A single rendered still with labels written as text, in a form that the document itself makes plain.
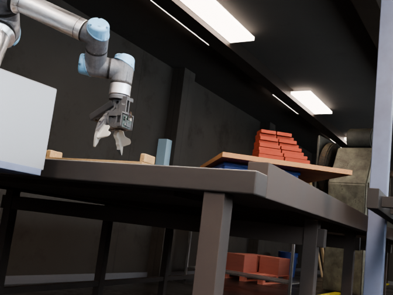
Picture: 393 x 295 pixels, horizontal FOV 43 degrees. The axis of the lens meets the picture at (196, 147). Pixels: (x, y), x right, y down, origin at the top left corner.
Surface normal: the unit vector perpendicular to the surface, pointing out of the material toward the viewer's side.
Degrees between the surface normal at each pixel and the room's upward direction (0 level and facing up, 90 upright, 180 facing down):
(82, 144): 90
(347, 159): 63
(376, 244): 90
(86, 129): 90
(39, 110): 90
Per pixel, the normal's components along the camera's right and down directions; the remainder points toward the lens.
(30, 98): 0.82, 0.00
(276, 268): -0.51, -0.20
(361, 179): -0.47, -0.61
